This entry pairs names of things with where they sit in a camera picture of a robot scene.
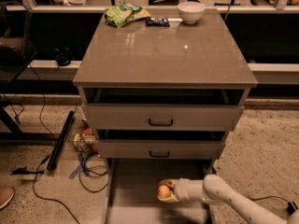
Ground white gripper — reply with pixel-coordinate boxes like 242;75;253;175
158;178;204;203

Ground orange fruit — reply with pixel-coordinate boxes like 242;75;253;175
158;185;171;198

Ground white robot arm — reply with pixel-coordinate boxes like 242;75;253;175
157;174;299;224

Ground open bottom drawer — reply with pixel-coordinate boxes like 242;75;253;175
103;159;214;224

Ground grey drawer cabinet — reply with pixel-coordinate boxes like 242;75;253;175
72;7;258;161

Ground black plug block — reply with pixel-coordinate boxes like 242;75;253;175
287;202;298;216

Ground black bar on floor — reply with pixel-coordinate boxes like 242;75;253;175
46;111;75;172

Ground brown shoe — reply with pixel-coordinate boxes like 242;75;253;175
0;187;15;209

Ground dark blue snack packet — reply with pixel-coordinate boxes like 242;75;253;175
146;18;170;27

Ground black headphones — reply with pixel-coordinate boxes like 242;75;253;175
54;48;73;66

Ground white bowl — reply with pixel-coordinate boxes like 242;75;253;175
178;2;206;24

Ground green snack bag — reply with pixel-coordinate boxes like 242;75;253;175
105;4;151;28

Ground dark chair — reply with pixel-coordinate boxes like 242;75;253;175
0;1;36;83

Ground middle drawer with handle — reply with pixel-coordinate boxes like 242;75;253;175
97;140;225;160

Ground drawer with handle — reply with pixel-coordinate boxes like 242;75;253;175
82;104;243;132
97;140;225;160

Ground blue coiled cable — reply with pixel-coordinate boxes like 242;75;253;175
78;152;109;194

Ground top drawer with handle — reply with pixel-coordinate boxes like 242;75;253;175
82;104;243;132

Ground wire basket with items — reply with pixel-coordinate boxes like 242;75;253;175
67;106;97;153

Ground black floor cable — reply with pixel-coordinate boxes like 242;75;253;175
10;63;81;224

